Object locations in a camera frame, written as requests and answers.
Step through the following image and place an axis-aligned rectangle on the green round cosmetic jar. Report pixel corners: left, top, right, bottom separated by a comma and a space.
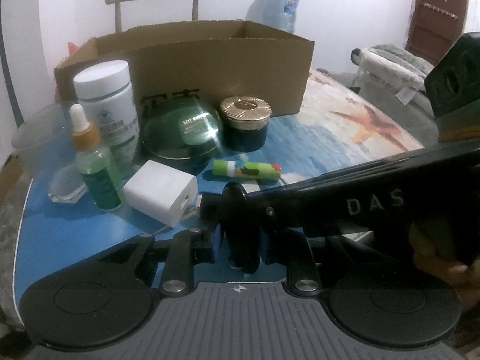
141, 93, 223, 161

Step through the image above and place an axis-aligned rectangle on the black hanging cable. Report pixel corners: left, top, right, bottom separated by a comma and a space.
0, 0, 26, 129

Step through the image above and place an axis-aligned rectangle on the red plastic bag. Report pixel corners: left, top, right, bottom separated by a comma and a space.
67, 42, 79, 55

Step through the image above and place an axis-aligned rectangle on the person right hand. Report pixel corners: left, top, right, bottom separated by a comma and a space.
409, 227, 479, 311

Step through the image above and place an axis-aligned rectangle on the white supplement bottle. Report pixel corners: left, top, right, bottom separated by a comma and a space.
73, 59, 139, 177

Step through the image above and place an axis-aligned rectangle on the cushioned sofa chair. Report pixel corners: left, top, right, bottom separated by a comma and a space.
351, 44, 439, 146

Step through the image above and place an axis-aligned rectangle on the clear plastic cup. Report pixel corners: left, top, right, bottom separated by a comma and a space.
11, 102, 86, 204

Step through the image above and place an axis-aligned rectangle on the green dropper bottle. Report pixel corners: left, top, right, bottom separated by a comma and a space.
69, 104, 123, 211

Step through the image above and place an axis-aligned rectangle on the green lip balm tube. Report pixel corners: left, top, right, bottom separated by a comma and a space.
212, 159, 281, 181

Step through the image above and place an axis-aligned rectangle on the white charger cube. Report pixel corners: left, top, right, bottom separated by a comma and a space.
124, 160, 198, 228

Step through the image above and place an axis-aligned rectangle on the gold lid black jar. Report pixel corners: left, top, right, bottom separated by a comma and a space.
220, 96, 272, 152

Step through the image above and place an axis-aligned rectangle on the blue water jug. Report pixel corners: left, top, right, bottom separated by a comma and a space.
246, 0, 301, 33

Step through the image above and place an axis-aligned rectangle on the brown wooden door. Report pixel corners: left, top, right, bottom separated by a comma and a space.
406, 0, 469, 65

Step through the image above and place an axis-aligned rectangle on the brown cardboard box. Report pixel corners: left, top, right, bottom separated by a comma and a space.
54, 20, 315, 116

